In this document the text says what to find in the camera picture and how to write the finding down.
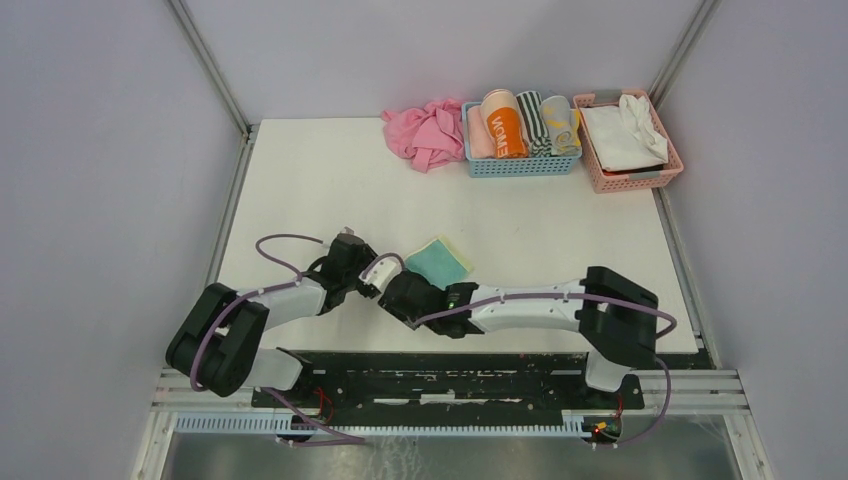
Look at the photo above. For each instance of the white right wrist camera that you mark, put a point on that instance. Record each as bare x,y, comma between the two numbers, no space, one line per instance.
382,273

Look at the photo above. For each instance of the orange rolled towel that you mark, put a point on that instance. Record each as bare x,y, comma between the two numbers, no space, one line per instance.
503,121

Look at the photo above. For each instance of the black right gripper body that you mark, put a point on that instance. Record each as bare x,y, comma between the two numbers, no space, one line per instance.
404,318

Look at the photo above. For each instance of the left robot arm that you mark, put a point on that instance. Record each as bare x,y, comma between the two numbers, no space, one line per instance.
218,344

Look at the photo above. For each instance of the pale yellow teal towel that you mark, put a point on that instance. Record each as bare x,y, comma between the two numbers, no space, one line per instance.
440,263

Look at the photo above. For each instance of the yellow grey patterned towel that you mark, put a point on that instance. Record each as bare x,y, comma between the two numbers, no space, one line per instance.
561,124

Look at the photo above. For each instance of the pink plastic basket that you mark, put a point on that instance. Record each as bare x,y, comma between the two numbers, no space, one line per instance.
608,182

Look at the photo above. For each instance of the pale pink rolled towel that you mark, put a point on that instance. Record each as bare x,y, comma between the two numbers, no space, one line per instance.
480,142

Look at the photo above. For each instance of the black white striped rolled towel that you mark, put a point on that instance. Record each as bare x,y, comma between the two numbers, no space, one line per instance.
534,127

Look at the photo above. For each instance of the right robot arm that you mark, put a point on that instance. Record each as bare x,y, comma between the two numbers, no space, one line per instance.
616,316

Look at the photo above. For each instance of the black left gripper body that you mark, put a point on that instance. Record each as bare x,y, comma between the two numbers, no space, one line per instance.
351,277

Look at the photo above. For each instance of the white folded cloth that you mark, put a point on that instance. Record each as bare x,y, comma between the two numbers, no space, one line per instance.
624,136

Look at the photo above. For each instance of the blue plastic basket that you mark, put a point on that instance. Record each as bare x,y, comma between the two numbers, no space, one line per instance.
520,167

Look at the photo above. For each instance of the crumpled pink towel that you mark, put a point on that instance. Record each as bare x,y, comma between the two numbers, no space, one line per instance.
428,137

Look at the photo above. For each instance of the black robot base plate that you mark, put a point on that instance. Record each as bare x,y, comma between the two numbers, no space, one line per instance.
454,389

